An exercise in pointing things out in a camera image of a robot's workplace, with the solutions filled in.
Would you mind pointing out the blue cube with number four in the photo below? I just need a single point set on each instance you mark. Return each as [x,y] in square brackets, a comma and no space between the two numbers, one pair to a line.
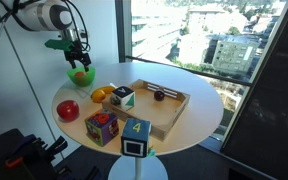
[135,136]

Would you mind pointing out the red tomato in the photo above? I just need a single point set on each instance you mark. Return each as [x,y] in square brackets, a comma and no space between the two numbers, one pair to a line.
[67,110]

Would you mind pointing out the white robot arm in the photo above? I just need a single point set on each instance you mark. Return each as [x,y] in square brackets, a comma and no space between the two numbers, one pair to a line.
[40,15]

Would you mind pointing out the colourful picture cube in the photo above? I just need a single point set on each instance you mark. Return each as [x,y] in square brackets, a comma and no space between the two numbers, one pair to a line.
[101,128]

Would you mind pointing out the black screen panel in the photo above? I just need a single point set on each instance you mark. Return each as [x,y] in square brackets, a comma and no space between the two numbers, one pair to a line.
[270,100]

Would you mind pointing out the white green cube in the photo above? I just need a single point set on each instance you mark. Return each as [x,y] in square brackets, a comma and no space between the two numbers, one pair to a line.
[122,98]

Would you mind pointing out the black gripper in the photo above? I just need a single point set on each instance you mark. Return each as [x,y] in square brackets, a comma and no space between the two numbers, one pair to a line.
[79,56]

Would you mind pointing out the small green toy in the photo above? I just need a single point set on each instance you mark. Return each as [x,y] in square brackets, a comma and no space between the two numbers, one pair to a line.
[151,152]

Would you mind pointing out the wooden tray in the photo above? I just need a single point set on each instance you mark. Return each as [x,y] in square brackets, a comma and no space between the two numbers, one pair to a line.
[157,116]

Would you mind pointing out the green bowl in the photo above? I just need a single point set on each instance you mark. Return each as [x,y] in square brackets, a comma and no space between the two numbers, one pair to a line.
[81,81]

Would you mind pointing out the blue black clamp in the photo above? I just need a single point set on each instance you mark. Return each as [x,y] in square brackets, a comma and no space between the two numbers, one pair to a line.
[56,145]

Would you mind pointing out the dark red plum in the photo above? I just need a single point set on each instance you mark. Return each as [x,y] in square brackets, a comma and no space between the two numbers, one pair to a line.
[159,95]

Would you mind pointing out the yellow banana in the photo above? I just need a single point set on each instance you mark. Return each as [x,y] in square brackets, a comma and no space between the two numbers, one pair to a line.
[106,89]

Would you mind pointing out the yellow orange round fruit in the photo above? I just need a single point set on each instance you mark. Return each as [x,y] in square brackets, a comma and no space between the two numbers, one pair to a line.
[98,96]

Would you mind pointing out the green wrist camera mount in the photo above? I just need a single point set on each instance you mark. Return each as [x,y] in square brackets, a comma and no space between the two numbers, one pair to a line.
[58,44]

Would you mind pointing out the white table pedestal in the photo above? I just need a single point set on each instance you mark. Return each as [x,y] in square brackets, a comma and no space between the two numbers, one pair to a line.
[138,168]

